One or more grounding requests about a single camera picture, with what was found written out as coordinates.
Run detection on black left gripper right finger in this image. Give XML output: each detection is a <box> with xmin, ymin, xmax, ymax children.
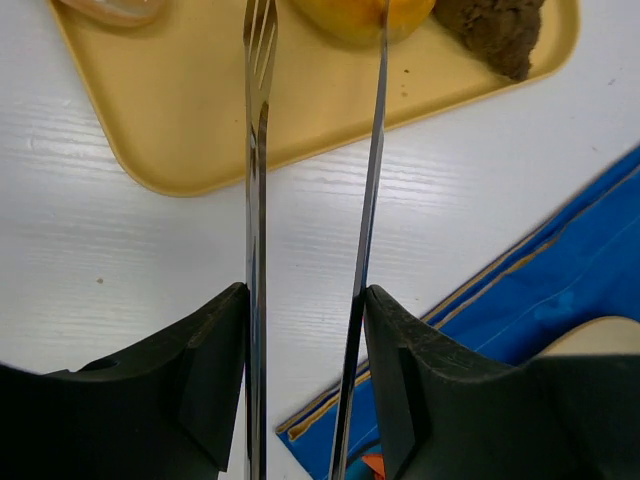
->
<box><xmin>365</xmin><ymin>286</ymin><xmax>639</xmax><ymax>479</ymax></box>

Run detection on dark chocolate croissant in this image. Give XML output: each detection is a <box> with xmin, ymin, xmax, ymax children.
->
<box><xmin>433</xmin><ymin>0</ymin><xmax>544</xmax><ymax>82</ymax></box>

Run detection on glazed yellow bagel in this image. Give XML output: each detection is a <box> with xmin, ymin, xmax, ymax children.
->
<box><xmin>292</xmin><ymin>0</ymin><xmax>436</xmax><ymax>47</ymax></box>

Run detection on beige floral plate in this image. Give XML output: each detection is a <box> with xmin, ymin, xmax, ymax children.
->
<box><xmin>537</xmin><ymin>316</ymin><xmax>640</xmax><ymax>357</ymax></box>

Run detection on metal serving tongs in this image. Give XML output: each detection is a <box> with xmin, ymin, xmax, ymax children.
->
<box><xmin>243</xmin><ymin>1</ymin><xmax>390</xmax><ymax>479</ymax></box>

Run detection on yellow plastic tray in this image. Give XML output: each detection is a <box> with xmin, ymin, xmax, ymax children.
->
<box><xmin>45</xmin><ymin>0</ymin><xmax>581</xmax><ymax>197</ymax></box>

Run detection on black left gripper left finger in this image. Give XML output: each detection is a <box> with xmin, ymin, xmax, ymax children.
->
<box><xmin>1</xmin><ymin>283</ymin><xmax>248</xmax><ymax>479</ymax></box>

